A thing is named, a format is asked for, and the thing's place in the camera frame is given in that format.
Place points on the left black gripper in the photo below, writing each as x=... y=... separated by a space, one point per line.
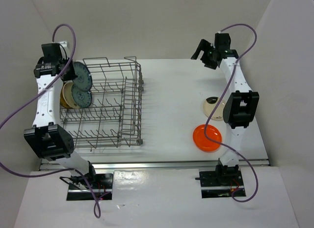
x=72 y=75

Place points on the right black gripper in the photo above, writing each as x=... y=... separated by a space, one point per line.
x=205 y=45

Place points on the cream floral plate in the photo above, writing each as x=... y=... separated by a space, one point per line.
x=67 y=96

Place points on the yellow patterned plate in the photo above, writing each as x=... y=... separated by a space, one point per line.
x=63 y=102

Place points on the blue floral plate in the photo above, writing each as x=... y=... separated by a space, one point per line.
x=83 y=80
x=81 y=98

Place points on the cream plate with black patch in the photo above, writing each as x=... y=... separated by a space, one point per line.
x=209 y=105

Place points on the orange plate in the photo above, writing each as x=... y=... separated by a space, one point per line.
x=207 y=140

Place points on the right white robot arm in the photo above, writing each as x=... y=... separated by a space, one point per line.
x=240 y=108

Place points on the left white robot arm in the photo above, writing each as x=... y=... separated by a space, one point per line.
x=47 y=138

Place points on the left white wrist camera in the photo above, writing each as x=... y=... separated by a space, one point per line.
x=64 y=44

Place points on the grey wire dish rack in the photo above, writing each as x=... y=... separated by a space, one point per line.
x=113 y=120

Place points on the aluminium rail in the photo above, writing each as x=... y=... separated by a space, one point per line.
x=102 y=167

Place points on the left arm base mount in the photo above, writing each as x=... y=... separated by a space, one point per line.
x=102 y=188

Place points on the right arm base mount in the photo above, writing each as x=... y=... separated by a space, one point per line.
x=214 y=187

